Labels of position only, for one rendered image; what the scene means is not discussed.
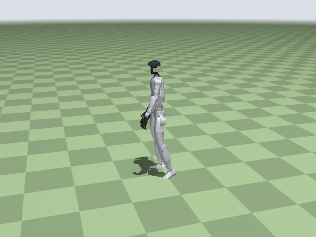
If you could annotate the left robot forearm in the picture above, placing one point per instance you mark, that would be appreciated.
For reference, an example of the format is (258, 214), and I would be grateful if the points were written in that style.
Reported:
(151, 107)

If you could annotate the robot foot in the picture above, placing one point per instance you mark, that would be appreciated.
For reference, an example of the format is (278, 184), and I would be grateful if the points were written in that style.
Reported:
(158, 166)
(169, 174)

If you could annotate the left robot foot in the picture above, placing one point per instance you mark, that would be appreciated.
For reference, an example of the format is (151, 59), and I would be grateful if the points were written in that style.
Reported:
(169, 174)

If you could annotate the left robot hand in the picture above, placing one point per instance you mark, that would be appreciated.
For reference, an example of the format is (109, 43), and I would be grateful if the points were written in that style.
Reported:
(144, 122)

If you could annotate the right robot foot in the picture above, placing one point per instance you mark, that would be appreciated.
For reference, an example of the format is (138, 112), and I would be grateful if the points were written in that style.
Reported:
(158, 166)

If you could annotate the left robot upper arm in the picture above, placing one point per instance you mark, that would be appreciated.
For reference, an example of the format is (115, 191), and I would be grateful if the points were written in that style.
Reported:
(157, 85)

